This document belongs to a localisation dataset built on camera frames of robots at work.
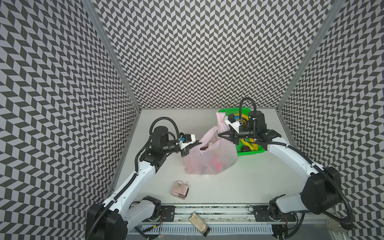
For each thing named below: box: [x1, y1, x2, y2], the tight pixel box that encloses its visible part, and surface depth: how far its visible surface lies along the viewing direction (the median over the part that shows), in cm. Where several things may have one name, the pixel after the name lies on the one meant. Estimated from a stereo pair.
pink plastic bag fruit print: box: [183, 112, 238, 176], surface depth 77 cm
